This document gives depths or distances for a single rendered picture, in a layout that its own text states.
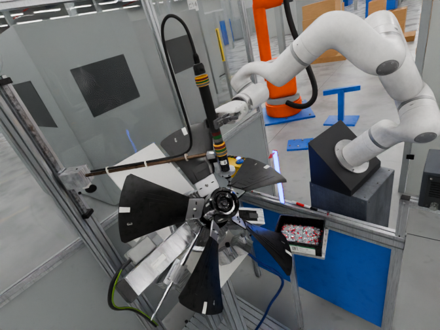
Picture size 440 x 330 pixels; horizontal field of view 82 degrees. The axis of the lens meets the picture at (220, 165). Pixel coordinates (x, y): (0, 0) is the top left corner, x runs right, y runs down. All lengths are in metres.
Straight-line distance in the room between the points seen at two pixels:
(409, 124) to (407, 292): 1.33
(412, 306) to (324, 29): 1.78
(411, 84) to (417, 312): 1.49
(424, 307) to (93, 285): 1.97
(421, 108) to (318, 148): 0.43
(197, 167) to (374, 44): 0.68
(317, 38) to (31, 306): 1.62
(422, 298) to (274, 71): 1.76
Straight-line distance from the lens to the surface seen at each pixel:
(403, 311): 2.13
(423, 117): 1.15
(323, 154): 1.34
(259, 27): 4.77
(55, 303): 1.65
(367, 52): 0.85
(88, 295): 1.71
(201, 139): 1.02
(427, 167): 1.04
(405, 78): 1.02
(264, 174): 1.13
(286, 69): 0.91
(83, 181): 1.16
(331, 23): 0.85
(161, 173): 1.19
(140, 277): 0.96
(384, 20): 0.95
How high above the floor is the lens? 1.78
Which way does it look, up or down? 29 degrees down
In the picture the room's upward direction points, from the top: 16 degrees counter-clockwise
